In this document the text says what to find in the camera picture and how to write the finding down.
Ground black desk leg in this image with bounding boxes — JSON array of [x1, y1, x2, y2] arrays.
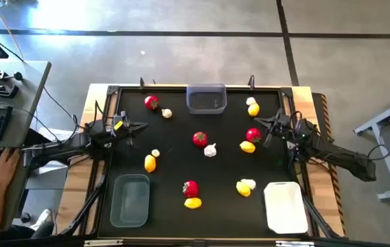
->
[[25, 128, 60, 147]]

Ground silver metal bracket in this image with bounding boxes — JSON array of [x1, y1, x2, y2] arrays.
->
[[84, 239, 124, 247], [275, 240, 315, 247]]

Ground red toy strawberry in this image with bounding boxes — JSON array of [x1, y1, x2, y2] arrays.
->
[[144, 95, 160, 111], [245, 127, 262, 144], [192, 131, 209, 148], [182, 180, 200, 199]]

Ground person's hand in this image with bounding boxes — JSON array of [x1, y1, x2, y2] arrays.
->
[[0, 148, 21, 193]]

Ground clear grey plastic bin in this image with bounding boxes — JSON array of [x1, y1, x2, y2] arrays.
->
[[186, 83, 228, 115]]

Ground person's shoe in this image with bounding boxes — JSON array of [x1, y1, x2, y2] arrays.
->
[[29, 208, 56, 238]]

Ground person's leg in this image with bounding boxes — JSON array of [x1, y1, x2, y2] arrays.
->
[[0, 224, 47, 241]]

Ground yellow black hazard tape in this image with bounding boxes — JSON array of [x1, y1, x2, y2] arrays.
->
[[320, 93, 347, 237]]

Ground large white toy garlic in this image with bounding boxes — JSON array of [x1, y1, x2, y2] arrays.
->
[[203, 143, 218, 158]]

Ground yellow toy lemon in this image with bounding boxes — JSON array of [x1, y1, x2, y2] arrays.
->
[[247, 103, 261, 117], [183, 197, 203, 210], [236, 180, 252, 198], [239, 141, 257, 154], [144, 154, 157, 174]]

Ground white plastic bin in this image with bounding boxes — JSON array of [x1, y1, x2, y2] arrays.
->
[[263, 181, 309, 235]]

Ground black table mat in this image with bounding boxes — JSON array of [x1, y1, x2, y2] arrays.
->
[[97, 88, 308, 239]]

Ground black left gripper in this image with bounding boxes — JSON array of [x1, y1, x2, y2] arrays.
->
[[111, 119, 149, 148]]

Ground black support strut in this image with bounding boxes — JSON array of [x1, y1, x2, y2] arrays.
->
[[59, 173, 108, 237], [301, 193, 342, 239]]

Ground tan cord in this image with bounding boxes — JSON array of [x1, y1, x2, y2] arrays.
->
[[0, 0, 25, 62]]

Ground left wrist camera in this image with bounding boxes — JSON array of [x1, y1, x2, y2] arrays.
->
[[113, 110, 128, 125]]

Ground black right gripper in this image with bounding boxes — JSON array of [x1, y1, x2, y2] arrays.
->
[[253, 114, 301, 149]]

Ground white paper sheets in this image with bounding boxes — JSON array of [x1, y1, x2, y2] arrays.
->
[[32, 127, 79, 176]]

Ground translucent green plastic bin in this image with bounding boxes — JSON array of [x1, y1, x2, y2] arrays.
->
[[109, 174, 151, 228]]

